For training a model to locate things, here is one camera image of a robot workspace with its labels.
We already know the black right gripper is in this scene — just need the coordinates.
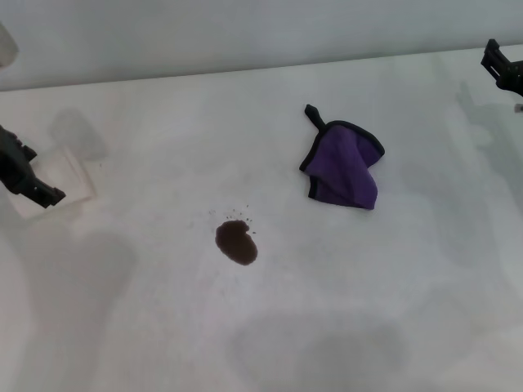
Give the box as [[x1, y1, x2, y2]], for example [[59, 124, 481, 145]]
[[480, 38, 523, 98]]

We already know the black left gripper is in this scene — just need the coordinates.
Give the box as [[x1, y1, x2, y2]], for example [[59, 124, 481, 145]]
[[0, 124, 67, 210]]

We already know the purple rag with black trim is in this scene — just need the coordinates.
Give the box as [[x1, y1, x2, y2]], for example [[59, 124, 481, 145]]
[[299, 104, 386, 212]]

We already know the dark brown water stain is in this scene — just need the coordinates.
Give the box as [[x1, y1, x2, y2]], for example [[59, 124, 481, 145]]
[[215, 220, 259, 267]]

